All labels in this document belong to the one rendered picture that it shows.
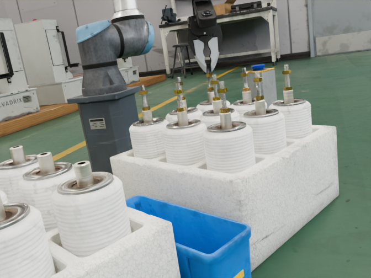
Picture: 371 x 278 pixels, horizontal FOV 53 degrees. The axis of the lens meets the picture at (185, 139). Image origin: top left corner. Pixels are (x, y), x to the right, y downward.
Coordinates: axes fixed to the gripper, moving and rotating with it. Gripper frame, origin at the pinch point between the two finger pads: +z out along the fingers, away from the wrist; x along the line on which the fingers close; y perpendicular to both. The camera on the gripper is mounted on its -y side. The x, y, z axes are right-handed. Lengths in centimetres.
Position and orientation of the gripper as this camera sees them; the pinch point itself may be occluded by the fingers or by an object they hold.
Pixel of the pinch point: (208, 67)
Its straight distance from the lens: 103.3
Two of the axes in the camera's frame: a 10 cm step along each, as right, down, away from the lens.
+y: -0.6, -2.3, 9.7
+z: 1.4, 9.6, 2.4
